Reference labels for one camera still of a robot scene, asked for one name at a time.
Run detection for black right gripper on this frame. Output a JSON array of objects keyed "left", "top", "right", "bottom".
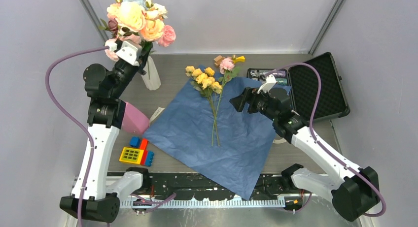
[{"left": 230, "top": 86, "right": 278, "bottom": 122}]

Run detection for light pink flower stem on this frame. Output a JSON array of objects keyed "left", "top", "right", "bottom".
[{"left": 104, "top": 38, "right": 119, "bottom": 62}]

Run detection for yellow flower stems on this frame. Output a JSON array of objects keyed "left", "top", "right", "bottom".
[{"left": 185, "top": 66, "right": 223, "bottom": 146}]

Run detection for dark blue wrapping paper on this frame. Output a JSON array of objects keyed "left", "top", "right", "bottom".
[{"left": 143, "top": 77, "right": 276, "bottom": 200}]

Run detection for cream satin ribbon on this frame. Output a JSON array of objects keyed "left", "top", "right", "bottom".
[{"left": 149, "top": 107, "right": 165, "bottom": 124}]

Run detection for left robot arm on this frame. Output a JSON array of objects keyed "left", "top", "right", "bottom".
[{"left": 60, "top": 40, "right": 153, "bottom": 224}]

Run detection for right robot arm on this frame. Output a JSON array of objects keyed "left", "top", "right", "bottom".
[{"left": 230, "top": 87, "right": 383, "bottom": 222}]

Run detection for white ribbed vase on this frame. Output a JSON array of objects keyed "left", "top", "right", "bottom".
[{"left": 142, "top": 56, "right": 161, "bottom": 91}]

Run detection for pink flowers in vase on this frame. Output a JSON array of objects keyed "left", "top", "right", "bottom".
[{"left": 99, "top": 0, "right": 176, "bottom": 47}]

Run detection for yellow wooden arch block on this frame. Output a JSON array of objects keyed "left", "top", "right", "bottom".
[{"left": 233, "top": 56, "right": 245, "bottom": 64}]

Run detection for black poker chip case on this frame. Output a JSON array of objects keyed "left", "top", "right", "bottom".
[{"left": 246, "top": 52, "right": 350, "bottom": 122}]

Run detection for orange toy bar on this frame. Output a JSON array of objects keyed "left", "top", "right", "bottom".
[{"left": 139, "top": 138, "right": 148, "bottom": 166}]

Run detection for blue studded toy brick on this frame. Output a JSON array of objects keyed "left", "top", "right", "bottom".
[{"left": 143, "top": 151, "right": 154, "bottom": 167}]

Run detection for yellow grid toy block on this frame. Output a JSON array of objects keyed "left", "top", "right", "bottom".
[{"left": 119, "top": 147, "right": 144, "bottom": 165}]

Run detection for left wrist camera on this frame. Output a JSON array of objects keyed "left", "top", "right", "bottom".
[{"left": 115, "top": 39, "right": 142, "bottom": 66}]

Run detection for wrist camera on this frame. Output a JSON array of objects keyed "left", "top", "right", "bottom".
[
  {"left": 257, "top": 74, "right": 277, "bottom": 94},
  {"left": 115, "top": 39, "right": 142, "bottom": 66}
]

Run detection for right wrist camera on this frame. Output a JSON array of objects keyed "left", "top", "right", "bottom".
[{"left": 257, "top": 74, "right": 277, "bottom": 94}]

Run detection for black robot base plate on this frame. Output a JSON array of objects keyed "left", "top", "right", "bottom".
[{"left": 134, "top": 173, "right": 309, "bottom": 204}]

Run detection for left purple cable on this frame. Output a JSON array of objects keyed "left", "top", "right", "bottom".
[{"left": 45, "top": 46, "right": 177, "bottom": 227}]

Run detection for purple cable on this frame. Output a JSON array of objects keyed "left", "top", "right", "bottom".
[
  {"left": 264, "top": 63, "right": 387, "bottom": 217},
  {"left": 45, "top": 46, "right": 177, "bottom": 227}
]

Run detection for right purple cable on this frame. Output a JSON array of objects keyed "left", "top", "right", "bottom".
[{"left": 264, "top": 63, "right": 387, "bottom": 217}]

